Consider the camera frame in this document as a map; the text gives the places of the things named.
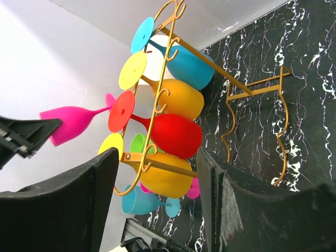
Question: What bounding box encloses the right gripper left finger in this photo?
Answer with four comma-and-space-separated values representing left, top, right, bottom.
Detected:
1, 148, 119, 251

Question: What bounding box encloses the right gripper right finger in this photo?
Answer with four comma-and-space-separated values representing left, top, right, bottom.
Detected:
196, 148, 335, 251

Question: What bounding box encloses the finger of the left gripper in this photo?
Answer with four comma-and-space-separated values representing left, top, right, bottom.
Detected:
1, 117, 62, 167

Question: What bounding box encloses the magenta wine glass front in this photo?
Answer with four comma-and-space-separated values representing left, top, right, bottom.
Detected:
140, 178, 200, 200

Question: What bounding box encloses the magenta wine glass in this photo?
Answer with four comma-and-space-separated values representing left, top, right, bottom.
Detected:
39, 93, 116, 146
140, 178, 200, 200

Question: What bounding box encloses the orange wine glass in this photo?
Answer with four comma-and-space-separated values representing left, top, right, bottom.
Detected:
97, 132, 194, 199
119, 51, 204, 121

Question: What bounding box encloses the green wine glass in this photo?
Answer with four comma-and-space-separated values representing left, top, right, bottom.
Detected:
130, 133, 164, 155

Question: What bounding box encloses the red wine glass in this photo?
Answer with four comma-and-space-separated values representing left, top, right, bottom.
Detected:
108, 91, 203, 159

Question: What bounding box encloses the blue wine glass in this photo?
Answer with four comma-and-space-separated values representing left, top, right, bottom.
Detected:
131, 17, 215, 90
121, 186, 181, 218

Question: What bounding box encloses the white cylindrical container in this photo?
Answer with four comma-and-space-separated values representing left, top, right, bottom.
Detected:
137, 34, 169, 106

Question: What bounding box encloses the gold wire glass rack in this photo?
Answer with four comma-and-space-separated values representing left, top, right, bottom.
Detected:
108, 1, 291, 199

